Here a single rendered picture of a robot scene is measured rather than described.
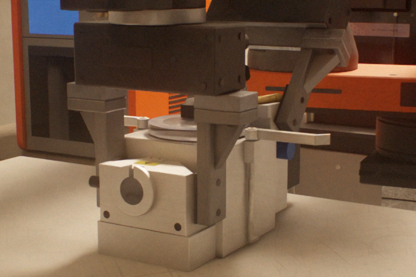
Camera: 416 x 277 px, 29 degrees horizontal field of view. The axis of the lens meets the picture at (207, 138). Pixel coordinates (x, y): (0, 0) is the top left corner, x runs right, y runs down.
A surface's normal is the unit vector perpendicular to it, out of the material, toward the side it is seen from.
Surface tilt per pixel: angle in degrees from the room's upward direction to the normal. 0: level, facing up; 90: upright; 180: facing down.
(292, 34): 140
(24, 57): 90
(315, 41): 50
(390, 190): 90
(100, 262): 0
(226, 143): 90
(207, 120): 90
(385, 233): 0
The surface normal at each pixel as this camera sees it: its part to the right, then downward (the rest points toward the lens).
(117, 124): 0.86, 0.09
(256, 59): -0.87, 0.09
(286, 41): -0.32, 0.86
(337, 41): -0.39, -0.51
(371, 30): -0.51, 0.16
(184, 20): 0.55, 0.15
